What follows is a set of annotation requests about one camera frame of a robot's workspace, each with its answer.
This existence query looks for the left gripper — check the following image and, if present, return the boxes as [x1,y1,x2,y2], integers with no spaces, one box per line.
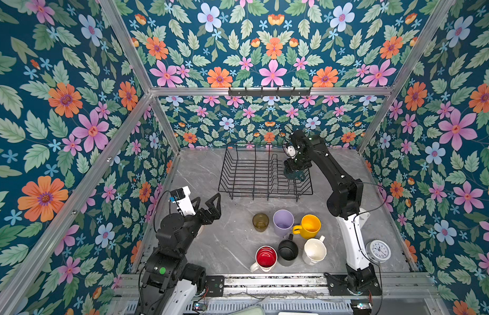
[179,192,223,258]

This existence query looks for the dark green mug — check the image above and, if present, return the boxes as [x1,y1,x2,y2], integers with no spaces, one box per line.
[284,160,306,182]

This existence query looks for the black wire dish rack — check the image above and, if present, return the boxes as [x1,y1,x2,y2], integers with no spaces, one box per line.
[218,144,313,201]

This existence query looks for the clear plastic cup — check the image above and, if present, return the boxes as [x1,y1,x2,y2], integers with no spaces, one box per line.
[284,145,297,158]

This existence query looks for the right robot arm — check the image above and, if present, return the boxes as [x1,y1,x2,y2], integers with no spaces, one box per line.
[284,129,378,295]

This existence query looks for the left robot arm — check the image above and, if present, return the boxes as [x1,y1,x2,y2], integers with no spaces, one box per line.
[135,190,222,314]

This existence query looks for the olive glass cup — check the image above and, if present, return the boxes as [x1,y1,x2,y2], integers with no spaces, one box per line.
[252,213,269,232]

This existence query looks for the lilac plastic cup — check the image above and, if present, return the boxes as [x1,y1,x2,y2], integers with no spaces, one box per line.
[273,209,294,237]

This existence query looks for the red and white mug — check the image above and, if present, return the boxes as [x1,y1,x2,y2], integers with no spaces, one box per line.
[250,245,278,272]

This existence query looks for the yellow mug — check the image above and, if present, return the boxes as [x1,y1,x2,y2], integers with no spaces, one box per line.
[292,214,321,240]

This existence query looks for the black mug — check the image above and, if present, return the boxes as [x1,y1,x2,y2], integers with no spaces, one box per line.
[277,234,299,263]

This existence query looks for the white cream mug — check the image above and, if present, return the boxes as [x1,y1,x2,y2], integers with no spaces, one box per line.
[302,236,327,266]

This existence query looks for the white alarm clock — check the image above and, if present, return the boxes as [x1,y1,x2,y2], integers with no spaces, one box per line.
[366,240,392,263]

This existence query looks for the black hook rail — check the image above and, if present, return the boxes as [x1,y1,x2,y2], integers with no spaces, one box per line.
[227,87,311,98]

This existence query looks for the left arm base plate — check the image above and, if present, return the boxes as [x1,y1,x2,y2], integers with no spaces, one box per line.
[206,275,225,297]

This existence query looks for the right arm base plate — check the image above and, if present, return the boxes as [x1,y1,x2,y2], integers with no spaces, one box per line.
[323,272,382,296]

